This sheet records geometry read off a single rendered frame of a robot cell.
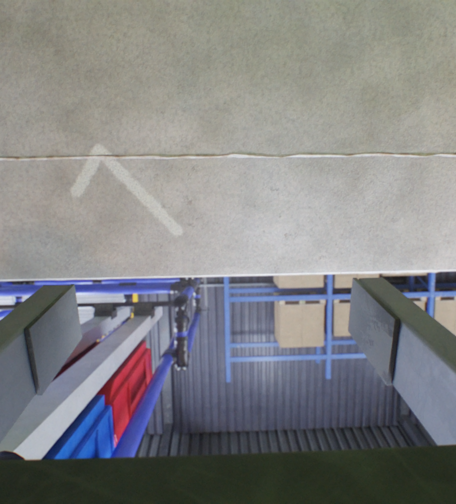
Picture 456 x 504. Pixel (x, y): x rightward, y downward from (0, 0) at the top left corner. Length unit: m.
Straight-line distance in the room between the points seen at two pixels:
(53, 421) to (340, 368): 11.97
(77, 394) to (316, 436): 12.54
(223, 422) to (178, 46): 12.31
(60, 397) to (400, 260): 0.37
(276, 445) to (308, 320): 4.35
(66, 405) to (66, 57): 0.34
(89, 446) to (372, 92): 0.47
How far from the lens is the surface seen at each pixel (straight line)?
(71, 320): 0.17
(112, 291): 1.30
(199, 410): 12.26
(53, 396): 0.47
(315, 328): 9.96
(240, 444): 12.49
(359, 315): 0.16
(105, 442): 0.58
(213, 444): 12.45
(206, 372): 11.68
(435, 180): 0.29
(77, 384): 0.50
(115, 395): 0.62
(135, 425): 0.60
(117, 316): 0.98
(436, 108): 0.29
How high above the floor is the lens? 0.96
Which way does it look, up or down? 6 degrees up
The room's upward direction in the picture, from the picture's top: 179 degrees clockwise
